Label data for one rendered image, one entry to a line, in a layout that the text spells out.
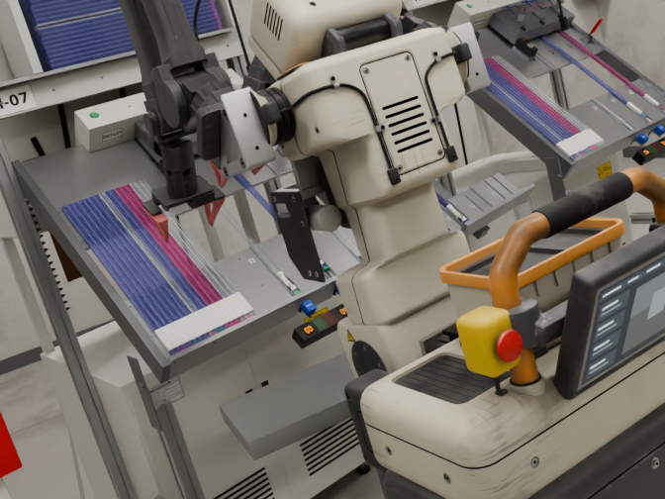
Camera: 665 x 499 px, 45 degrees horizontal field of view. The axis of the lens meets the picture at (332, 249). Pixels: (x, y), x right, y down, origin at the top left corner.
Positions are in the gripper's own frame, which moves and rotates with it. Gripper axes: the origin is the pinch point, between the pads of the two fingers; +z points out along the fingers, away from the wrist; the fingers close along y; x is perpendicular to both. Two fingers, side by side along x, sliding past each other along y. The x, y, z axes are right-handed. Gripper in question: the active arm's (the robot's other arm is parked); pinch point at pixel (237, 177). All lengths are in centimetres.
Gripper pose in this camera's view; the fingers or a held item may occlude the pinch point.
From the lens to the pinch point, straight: 196.3
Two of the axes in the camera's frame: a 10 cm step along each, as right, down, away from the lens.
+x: 6.2, 6.6, -4.3
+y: -7.6, 3.6, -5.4
